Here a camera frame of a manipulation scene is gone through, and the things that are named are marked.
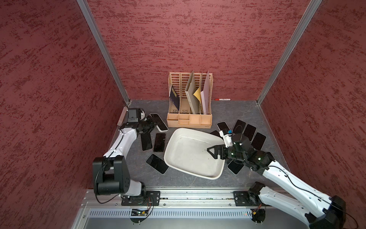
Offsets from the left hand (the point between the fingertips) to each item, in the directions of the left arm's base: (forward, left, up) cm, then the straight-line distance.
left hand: (159, 124), depth 87 cm
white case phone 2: (+7, -65, -17) cm, 67 cm away
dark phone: (+11, -58, -17) cm, 62 cm away
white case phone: (+10, -45, -15) cm, 48 cm away
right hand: (-18, -32, 0) cm, 37 cm away
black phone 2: (-5, +10, -14) cm, 17 cm away
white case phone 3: (+1, 0, 0) cm, 1 cm away
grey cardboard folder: (+16, -22, +4) cm, 28 cm away
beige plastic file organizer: (+14, -16, -10) cm, 24 cm away
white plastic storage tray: (-8, -17, -17) cm, 26 cm away
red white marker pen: (+41, -50, -17) cm, 66 cm away
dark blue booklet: (+32, -7, -7) cm, 34 cm away
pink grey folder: (+16, -30, +9) cm, 35 cm away
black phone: (-1, -69, -17) cm, 71 cm away
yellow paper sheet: (+17, -24, +10) cm, 31 cm away
